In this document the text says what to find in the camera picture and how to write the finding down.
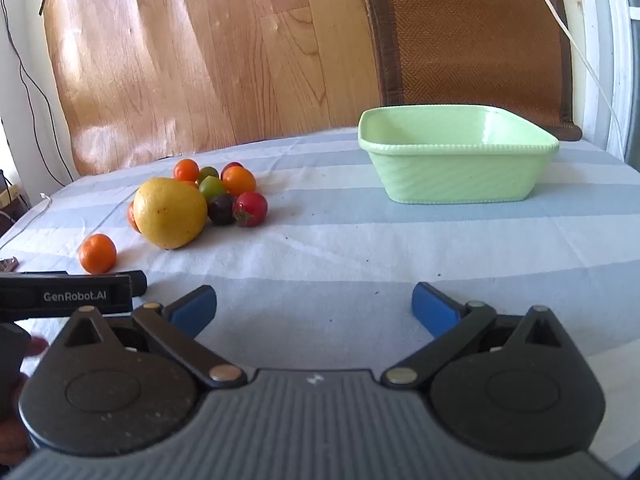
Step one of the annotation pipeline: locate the wood pattern board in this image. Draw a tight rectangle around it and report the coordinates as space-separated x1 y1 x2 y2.
40 0 381 178

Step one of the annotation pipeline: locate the large yellow grapefruit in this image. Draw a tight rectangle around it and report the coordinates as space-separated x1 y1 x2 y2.
132 177 208 250

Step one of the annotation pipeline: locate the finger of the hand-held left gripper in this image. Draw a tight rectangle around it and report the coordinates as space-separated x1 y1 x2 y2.
119 269 147 298

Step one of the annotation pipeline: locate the person's left hand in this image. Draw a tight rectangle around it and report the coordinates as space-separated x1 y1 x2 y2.
0 336 51 466

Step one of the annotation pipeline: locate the thin black cable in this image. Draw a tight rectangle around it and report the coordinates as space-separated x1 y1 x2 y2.
0 0 68 187

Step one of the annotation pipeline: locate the dark purple cherry tomato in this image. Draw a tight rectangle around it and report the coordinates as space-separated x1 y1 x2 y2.
207 194 237 227

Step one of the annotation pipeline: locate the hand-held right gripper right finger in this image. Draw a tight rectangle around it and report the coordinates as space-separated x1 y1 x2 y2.
381 282 583 388

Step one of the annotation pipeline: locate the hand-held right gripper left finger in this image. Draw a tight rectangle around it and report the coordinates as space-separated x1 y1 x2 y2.
47 285 248 388

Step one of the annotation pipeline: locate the white window frame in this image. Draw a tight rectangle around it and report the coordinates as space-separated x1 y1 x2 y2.
582 0 640 166

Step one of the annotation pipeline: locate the white hanging cable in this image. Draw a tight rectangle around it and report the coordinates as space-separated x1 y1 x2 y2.
515 0 627 161

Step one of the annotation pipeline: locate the orange cherry tomato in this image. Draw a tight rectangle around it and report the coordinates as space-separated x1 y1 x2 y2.
173 158 200 182
221 166 257 197

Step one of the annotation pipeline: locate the brown clutter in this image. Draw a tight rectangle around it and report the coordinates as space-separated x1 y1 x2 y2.
0 170 31 212

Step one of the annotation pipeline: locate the light green square bowl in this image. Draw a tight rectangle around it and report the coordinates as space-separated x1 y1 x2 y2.
358 105 560 206

